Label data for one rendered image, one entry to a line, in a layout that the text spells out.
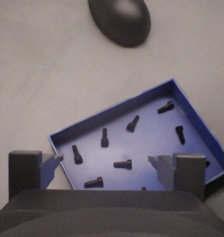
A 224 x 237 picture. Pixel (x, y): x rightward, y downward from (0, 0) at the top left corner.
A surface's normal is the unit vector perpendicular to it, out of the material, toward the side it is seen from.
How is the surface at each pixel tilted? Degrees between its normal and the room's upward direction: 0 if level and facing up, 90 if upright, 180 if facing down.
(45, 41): 0
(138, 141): 0
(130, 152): 0
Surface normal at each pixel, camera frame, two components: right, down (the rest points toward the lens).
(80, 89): 0.04, -0.44
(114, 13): -0.45, 0.05
